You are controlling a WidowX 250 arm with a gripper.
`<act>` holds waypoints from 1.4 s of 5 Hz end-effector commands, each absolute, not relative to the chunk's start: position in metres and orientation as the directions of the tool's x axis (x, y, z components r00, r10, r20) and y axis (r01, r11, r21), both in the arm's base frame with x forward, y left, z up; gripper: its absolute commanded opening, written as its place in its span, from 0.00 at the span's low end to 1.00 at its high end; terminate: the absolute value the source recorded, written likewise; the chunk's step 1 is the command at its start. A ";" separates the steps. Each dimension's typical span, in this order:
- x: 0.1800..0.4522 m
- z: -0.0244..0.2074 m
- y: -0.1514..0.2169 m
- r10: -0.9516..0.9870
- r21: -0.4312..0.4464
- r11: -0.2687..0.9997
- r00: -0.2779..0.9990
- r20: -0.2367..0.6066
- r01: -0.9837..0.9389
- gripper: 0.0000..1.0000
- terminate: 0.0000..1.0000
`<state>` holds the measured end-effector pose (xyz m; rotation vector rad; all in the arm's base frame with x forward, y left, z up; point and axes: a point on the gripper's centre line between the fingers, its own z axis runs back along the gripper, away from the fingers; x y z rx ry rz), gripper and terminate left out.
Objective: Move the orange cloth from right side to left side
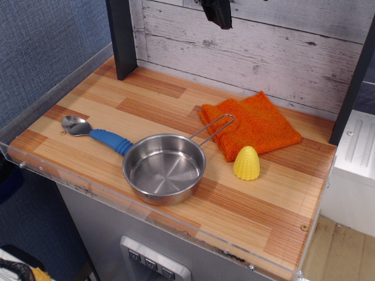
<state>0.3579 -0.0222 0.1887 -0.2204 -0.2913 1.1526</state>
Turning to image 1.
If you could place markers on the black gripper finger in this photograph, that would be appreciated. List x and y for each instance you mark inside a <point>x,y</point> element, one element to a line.
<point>218,12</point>

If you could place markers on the orange cloth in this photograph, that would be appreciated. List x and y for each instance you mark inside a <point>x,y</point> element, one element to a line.
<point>257,123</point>

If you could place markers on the steel pot with wire handle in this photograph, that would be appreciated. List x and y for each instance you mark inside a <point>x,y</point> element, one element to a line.
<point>166,168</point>

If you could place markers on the yellow toy corn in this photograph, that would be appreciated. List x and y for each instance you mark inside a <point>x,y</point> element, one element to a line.
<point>247,164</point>

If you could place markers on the clear acrylic guard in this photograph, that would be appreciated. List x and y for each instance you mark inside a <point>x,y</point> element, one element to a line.
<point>263,225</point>

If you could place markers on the white box at right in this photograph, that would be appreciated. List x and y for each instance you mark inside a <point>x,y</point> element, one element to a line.
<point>349,196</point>

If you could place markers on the silver button panel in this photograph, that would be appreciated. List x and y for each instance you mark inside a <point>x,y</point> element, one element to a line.
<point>153,260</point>

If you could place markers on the yellow black object bottom left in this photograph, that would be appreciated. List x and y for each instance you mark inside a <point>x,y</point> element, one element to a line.
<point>12,270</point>

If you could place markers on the dark left post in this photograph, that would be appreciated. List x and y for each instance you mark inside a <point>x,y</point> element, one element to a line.
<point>119,18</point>

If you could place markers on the dark post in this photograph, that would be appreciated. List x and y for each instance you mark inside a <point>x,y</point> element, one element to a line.
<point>119,18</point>
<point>354,87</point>

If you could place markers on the dark right post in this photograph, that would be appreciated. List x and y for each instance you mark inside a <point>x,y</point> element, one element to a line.
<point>354,87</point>

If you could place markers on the spoon with blue handle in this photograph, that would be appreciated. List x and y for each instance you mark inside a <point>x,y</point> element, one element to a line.
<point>77,126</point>

